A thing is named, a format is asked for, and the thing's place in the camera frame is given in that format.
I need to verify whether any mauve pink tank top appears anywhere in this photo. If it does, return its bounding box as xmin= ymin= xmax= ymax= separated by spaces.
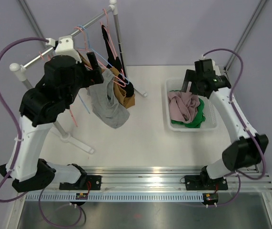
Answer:
xmin=167 ymin=91 xmax=200 ymax=124

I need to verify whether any green tank top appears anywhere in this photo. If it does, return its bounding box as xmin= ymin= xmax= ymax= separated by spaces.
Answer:
xmin=171 ymin=98 xmax=205 ymax=128

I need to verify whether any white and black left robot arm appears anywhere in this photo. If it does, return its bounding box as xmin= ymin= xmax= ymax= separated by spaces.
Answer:
xmin=0 ymin=52 xmax=104 ymax=193

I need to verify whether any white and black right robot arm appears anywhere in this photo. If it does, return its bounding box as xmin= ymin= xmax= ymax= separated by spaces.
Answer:
xmin=184 ymin=59 xmax=269 ymax=190

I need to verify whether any black tank top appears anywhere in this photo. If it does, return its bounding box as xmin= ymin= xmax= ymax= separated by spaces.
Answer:
xmin=101 ymin=24 xmax=134 ymax=98

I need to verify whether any grey tank top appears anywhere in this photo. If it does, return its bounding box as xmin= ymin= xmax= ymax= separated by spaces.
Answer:
xmin=87 ymin=69 xmax=130 ymax=129

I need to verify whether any pink hanger under black top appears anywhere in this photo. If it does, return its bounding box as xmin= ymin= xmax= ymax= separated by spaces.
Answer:
xmin=99 ymin=8 xmax=127 ymax=79

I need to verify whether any brown tank top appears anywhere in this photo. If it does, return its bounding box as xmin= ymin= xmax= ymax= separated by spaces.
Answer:
xmin=77 ymin=51 xmax=136 ymax=109

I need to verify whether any white plastic basket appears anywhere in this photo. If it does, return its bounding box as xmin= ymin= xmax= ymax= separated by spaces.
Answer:
xmin=164 ymin=78 xmax=219 ymax=132

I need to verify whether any metal clothes rack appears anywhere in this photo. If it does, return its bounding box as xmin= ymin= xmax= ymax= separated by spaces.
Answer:
xmin=9 ymin=0 xmax=149 ymax=155

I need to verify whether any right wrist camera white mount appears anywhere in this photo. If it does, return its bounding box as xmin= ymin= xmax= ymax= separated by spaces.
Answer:
xmin=199 ymin=54 xmax=219 ymax=69

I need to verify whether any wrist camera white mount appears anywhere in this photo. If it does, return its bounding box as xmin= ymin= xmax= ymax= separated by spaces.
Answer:
xmin=45 ymin=35 xmax=80 ymax=61
xmin=199 ymin=54 xmax=219 ymax=69

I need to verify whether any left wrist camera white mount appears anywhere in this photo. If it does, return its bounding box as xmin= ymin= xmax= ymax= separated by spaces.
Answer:
xmin=45 ymin=35 xmax=80 ymax=61

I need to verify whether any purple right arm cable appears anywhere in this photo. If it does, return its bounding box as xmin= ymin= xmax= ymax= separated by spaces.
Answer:
xmin=202 ymin=48 xmax=267 ymax=180

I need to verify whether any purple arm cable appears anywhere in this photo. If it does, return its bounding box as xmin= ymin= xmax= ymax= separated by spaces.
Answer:
xmin=202 ymin=48 xmax=267 ymax=180
xmin=0 ymin=37 xmax=50 ymax=203

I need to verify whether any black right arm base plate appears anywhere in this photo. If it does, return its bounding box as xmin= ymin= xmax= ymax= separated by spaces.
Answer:
xmin=180 ymin=175 xmax=228 ymax=191

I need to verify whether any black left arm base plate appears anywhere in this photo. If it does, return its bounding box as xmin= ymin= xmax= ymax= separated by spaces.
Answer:
xmin=59 ymin=175 xmax=102 ymax=191

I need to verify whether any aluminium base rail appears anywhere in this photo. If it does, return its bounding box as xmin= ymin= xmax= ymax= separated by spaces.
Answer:
xmin=82 ymin=166 xmax=272 ymax=192

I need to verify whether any white slotted cable duct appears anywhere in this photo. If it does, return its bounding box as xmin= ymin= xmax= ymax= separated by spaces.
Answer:
xmin=26 ymin=192 xmax=203 ymax=202

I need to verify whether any purple floor cable left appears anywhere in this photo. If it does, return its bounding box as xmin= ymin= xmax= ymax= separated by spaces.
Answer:
xmin=38 ymin=188 xmax=86 ymax=227

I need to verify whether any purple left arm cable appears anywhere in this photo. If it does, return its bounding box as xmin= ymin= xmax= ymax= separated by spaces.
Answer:
xmin=0 ymin=37 xmax=50 ymax=203

